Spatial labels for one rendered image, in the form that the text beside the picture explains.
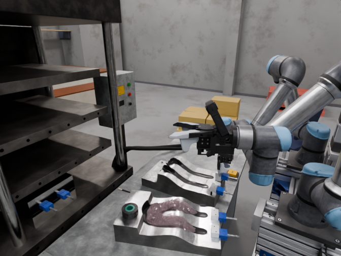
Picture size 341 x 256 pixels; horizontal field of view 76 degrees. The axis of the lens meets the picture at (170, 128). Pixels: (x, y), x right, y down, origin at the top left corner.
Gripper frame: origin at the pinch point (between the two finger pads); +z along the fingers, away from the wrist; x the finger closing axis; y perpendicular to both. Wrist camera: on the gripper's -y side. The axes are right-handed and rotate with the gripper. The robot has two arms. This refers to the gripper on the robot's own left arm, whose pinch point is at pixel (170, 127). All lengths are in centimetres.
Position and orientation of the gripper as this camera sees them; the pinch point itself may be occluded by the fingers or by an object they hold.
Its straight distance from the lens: 67.9
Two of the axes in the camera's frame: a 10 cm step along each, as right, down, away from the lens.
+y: -0.1, 9.7, 2.5
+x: 1.0, -2.5, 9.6
